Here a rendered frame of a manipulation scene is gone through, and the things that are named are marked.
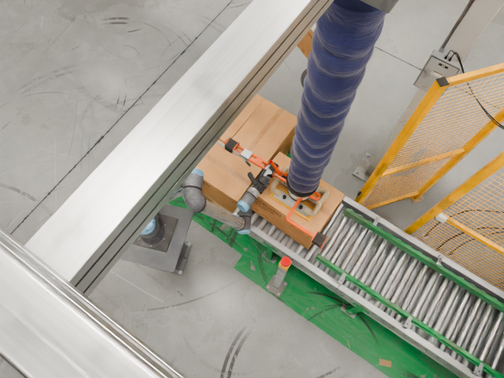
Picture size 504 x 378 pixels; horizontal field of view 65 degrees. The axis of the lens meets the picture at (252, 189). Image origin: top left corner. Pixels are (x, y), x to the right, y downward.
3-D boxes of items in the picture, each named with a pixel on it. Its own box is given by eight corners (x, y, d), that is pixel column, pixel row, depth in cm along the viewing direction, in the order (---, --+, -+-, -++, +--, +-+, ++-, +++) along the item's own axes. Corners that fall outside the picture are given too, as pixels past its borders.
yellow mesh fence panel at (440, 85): (418, 190, 395) (580, 35, 201) (423, 199, 391) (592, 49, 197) (338, 214, 385) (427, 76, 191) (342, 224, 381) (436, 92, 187)
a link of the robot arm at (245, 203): (235, 208, 279) (235, 202, 270) (245, 194, 283) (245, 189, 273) (246, 214, 277) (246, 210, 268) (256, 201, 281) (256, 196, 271)
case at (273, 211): (334, 212, 328) (345, 194, 291) (307, 250, 316) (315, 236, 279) (276, 172, 342) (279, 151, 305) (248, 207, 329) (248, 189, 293)
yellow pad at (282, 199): (315, 211, 286) (316, 208, 281) (308, 221, 283) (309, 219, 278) (276, 186, 293) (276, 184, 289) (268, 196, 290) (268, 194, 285)
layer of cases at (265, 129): (295, 140, 400) (300, 118, 363) (238, 217, 369) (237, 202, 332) (202, 85, 426) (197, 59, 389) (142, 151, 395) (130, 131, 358)
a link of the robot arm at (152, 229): (136, 238, 286) (130, 231, 270) (141, 215, 292) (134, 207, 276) (157, 239, 286) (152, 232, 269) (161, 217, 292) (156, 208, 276)
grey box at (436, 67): (442, 94, 262) (464, 64, 235) (439, 100, 261) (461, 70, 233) (415, 80, 267) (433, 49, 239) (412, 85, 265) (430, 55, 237)
